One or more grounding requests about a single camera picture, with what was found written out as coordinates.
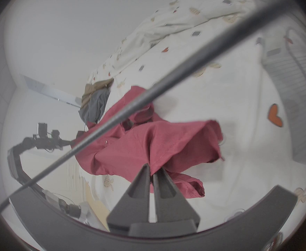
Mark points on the grey garment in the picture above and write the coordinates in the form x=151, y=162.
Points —
x=95, y=106

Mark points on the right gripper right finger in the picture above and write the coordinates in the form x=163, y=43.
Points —
x=180, y=208

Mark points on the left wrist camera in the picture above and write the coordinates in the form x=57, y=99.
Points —
x=42, y=129

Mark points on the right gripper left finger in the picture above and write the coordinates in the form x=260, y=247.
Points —
x=121, y=208

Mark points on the brown garment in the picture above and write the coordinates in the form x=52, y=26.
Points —
x=93, y=87

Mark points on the red shirt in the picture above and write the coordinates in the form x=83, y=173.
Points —
x=132, y=145

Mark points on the bed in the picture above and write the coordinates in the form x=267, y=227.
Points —
x=221, y=93

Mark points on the cream printed quilt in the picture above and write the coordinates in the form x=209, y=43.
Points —
x=194, y=17

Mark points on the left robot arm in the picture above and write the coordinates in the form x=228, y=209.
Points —
x=14, y=163

